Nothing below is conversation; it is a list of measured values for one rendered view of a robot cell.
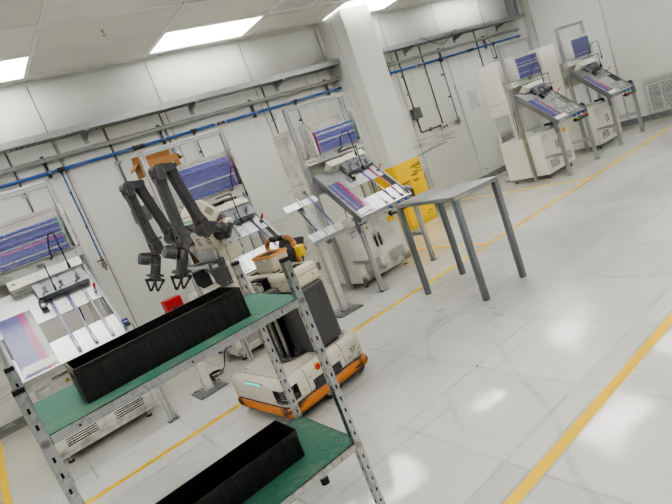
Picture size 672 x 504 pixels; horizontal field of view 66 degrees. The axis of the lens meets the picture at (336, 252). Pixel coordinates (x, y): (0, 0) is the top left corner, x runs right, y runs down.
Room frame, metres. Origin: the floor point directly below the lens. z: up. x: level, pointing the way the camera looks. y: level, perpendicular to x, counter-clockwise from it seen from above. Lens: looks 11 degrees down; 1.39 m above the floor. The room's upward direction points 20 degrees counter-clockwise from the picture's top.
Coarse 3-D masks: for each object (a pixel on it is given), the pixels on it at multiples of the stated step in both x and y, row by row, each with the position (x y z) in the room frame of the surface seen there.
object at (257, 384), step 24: (264, 360) 3.23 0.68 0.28; (288, 360) 3.10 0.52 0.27; (312, 360) 2.94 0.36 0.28; (336, 360) 3.01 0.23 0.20; (360, 360) 3.11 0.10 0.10; (240, 384) 3.12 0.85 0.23; (264, 384) 2.90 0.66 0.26; (312, 384) 2.87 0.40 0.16; (264, 408) 2.96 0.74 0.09; (288, 408) 2.78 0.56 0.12
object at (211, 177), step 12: (192, 168) 4.47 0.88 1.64; (204, 168) 4.53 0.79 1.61; (216, 168) 4.58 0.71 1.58; (228, 168) 4.64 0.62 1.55; (192, 180) 4.45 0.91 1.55; (204, 180) 4.50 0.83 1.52; (216, 180) 4.56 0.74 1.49; (228, 180) 4.61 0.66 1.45; (192, 192) 4.42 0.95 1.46; (204, 192) 4.48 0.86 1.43; (216, 192) 4.53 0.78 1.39
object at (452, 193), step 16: (496, 176) 3.75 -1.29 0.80; (432, 192) 4.11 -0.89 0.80; (448, 192) 3.82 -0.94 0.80; (464, 192) 3.60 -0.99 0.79; (496, 192) 3.75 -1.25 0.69; (400, 208) 4.15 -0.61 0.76; (448, 224) 4.34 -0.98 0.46; (464, 224) 3.56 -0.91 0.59; (464, 240) 3.58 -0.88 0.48; (512, 240) 3.74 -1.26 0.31; (416, 256) 4.15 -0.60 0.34; (464, 272) 4.34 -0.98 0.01; (480, 272) 3.56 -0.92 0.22; (480, 288) 3.57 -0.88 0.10
